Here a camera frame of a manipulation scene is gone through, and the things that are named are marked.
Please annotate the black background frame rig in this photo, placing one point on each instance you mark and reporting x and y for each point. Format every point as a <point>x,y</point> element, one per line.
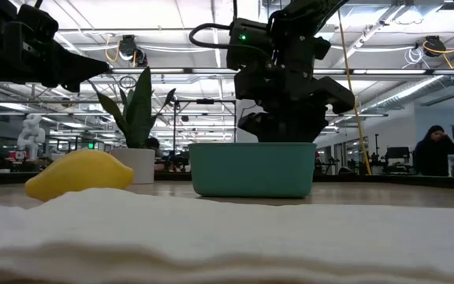
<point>205,101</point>

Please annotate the white folded cloth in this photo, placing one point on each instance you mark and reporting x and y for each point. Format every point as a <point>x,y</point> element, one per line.
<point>227,236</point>

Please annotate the long ceiling light bar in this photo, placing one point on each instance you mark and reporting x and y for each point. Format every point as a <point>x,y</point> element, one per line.
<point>388,72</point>

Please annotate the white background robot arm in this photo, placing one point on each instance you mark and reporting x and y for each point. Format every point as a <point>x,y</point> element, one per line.
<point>32,134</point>

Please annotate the black metal table frame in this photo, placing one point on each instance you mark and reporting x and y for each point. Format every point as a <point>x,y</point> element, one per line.
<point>408,182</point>

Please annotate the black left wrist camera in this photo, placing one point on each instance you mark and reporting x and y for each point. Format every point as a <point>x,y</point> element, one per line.
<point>38,21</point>

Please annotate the black background monitor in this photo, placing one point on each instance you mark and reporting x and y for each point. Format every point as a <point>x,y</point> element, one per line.
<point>397,153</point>

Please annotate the white round plant pot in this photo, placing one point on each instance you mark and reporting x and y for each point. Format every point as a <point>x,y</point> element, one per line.
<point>140,165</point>

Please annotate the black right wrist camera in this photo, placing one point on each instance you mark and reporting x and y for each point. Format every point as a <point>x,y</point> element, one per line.
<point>246,43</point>

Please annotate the teal plastic tupperware container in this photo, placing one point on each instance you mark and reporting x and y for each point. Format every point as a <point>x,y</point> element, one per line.
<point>250,169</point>

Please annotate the green snake plant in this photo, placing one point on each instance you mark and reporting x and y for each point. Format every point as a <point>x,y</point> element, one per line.
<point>138,114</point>

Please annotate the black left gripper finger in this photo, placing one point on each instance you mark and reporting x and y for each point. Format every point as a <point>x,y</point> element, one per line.
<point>75,85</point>
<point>81,65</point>

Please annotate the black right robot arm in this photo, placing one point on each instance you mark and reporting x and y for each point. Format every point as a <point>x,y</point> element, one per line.
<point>309,16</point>

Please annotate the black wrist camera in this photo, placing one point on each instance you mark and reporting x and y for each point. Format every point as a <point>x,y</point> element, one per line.
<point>38,21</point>
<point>246,43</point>

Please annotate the yellow toy lemon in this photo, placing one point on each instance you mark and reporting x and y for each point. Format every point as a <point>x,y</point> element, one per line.
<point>77,173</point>

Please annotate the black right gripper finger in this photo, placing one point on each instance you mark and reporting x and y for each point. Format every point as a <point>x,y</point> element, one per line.
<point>306,124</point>
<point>266,126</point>

